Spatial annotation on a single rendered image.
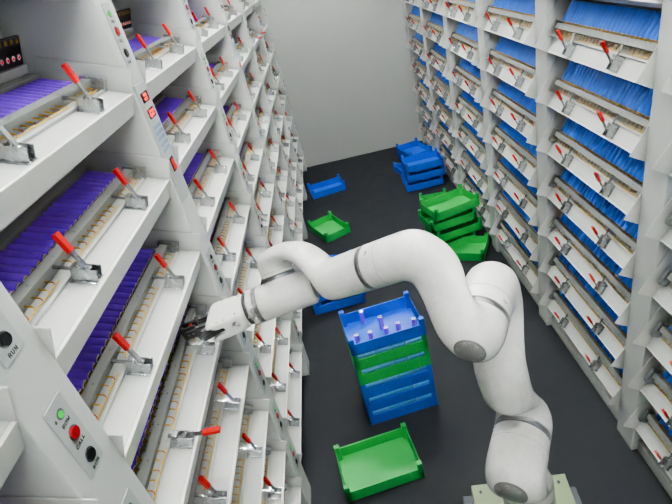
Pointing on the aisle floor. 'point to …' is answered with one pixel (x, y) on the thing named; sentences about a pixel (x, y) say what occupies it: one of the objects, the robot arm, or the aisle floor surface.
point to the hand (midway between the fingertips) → (191, 329)
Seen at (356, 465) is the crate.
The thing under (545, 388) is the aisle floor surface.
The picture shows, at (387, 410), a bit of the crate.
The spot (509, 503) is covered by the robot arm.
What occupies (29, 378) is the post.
